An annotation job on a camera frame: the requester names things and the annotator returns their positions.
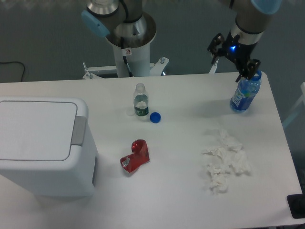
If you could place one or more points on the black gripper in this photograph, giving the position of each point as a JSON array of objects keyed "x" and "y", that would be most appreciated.
[{"x": 236, "y": 47}]

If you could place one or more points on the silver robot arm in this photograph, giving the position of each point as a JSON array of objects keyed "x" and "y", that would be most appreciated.
[{"x": 252, "y": 19}]

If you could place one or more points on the clear open water bottle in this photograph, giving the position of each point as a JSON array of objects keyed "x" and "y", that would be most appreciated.
[{"x": 141, "y": 102}]

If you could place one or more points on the crushed red soda can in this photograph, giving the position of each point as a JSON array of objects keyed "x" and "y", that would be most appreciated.
[{"x": 139, "y": 156}]

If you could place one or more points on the white plastic trash can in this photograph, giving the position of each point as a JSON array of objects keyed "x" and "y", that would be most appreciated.
[{"x": 46, "y": 145}]

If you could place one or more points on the blue plastic drink bottle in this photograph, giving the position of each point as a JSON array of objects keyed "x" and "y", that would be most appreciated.
[{"x": 246, "y": 92}]

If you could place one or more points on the blue bottle cap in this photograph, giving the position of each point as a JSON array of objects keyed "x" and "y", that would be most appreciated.
[{"x": 155, "y": 117}]

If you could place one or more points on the crumpled white tissue paper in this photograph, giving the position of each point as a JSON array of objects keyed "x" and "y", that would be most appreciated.
[{"x": 230, "y": 158}]

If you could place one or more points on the black device at edge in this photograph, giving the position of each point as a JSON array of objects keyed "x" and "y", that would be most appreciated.
[{"x": 296, "y": 204}]

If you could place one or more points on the white frame at right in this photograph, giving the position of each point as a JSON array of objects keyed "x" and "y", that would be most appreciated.
[{"x": 296, "y": 108}]

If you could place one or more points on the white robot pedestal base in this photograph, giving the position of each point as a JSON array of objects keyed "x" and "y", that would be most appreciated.
[{"x": 130, "y": 31}]

